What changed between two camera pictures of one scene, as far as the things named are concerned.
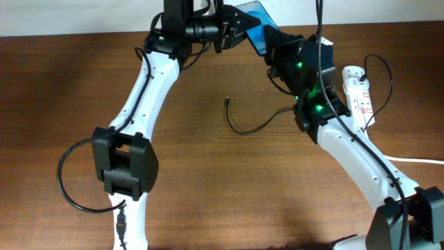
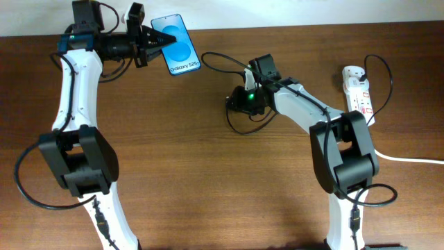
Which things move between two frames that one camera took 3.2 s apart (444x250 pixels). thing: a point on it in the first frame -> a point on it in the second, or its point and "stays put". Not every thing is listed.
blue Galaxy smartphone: (257, 33) -> (180, 55)
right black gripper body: (287, 59) -> (248, 100)
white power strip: (359, 97) stays put
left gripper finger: (242, 21) -> (151, 37)
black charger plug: (363, 78) stays put
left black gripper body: (211, 29) -> (127, 46)
